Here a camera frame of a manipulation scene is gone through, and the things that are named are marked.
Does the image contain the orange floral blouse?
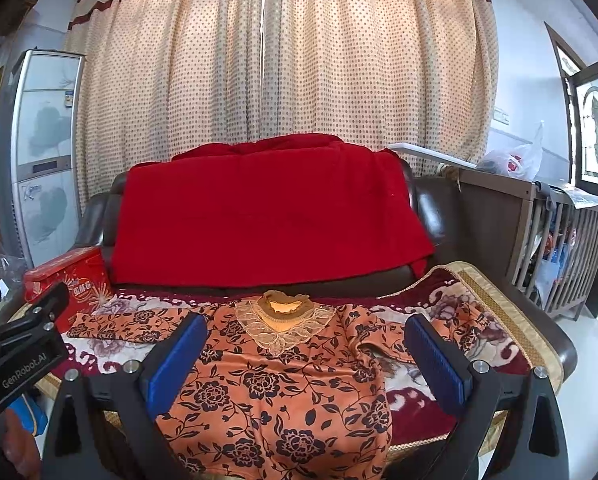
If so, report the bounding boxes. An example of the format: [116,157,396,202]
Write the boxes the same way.
[63,290,490,479]

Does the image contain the red gift box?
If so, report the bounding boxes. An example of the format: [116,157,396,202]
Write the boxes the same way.
[24,246,114,333]

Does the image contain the floral plush seat blanket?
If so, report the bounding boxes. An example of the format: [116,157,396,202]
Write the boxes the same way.
[43,261,566,479]

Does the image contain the wooden baby crib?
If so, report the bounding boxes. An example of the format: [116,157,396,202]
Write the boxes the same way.
[442,166,598,318]

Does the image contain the dark leather sofa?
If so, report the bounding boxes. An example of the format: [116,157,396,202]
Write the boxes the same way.
[70,160,578,381]

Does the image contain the red blanket on sofa back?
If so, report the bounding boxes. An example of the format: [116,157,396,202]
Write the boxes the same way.
[112,133,433,288]

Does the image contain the white standing air conditioner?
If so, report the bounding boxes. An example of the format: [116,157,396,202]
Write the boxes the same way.
[0,49,84,269]

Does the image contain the white plastic bag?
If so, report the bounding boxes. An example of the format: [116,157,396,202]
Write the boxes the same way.
[476,122,544,181]

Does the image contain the beige dotted curtain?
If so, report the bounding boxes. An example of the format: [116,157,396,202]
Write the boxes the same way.
[65,0,498,203]

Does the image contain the stained glass door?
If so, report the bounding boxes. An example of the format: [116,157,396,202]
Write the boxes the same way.
[570,62,598,195]

